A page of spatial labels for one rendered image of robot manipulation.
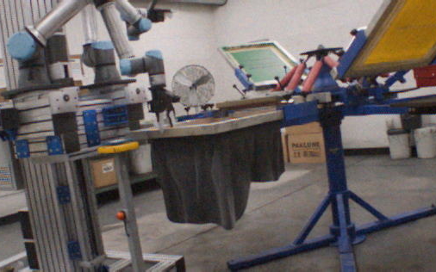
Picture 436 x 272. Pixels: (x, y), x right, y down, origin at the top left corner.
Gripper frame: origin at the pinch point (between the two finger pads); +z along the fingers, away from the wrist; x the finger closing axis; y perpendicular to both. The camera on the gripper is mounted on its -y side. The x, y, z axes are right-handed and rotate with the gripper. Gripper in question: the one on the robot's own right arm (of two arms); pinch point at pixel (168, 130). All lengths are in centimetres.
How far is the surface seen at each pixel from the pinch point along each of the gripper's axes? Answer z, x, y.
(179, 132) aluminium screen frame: 1.2, 1.9, -9.4
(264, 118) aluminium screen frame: 1.0, -31.1, -29.2
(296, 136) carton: 59, -423, 212
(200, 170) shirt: 19.5, -8.0, -8.1
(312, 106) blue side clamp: 0, -71, -30
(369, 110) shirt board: 8, -117, -41
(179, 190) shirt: 29.5, -8.5, 8.1
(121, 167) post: 12.6, 20.2, 10.1
